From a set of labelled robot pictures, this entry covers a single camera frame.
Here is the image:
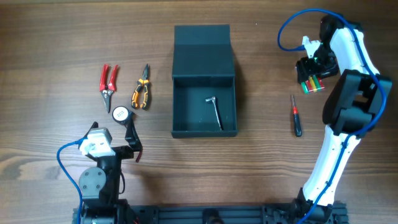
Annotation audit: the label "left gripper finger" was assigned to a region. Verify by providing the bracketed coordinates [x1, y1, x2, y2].
[83, 121, 98, 139]
[125, 113, 143, 162]

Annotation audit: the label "clear case of screwdrivers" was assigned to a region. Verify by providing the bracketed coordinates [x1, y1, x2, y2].
[300, 75, 325, 94]

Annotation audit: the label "silver socket wrench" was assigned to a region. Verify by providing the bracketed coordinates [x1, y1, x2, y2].
[205, 96, 223, 130]

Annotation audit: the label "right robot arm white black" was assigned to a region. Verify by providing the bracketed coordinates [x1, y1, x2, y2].
[289, 13, 392, 223]

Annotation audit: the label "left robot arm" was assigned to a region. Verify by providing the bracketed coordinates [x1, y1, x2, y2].
[72, 112, 142, 223]

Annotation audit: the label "round white black tape measure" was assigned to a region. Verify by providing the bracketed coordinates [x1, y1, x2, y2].
[112, 106, 133, 125]

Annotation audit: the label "orange black pliers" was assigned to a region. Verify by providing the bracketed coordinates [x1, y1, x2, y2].
[131, 63, 151, 110]

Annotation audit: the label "black red screwdriver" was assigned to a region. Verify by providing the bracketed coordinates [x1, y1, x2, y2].
[290, 95, 302, 137]

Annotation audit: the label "black open box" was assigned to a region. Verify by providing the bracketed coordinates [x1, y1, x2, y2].
[171, 25, 238, 138]

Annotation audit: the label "blue left cable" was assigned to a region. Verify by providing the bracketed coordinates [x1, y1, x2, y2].
[56, 138, 86, 224]

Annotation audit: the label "blue cable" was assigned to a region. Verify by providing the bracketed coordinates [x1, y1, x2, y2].
[56, 138, 86, 224]
[277, 8, 387, 224]

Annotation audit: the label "red handled snips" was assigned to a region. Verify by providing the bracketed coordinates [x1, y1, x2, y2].
[99, 64, 119, 113]

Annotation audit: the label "blue right cable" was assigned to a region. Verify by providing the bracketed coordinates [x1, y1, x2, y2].
[277, 8, 387, 224]

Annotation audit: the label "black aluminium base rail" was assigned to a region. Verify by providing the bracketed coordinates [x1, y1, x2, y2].
[72, 202, 348, 224]

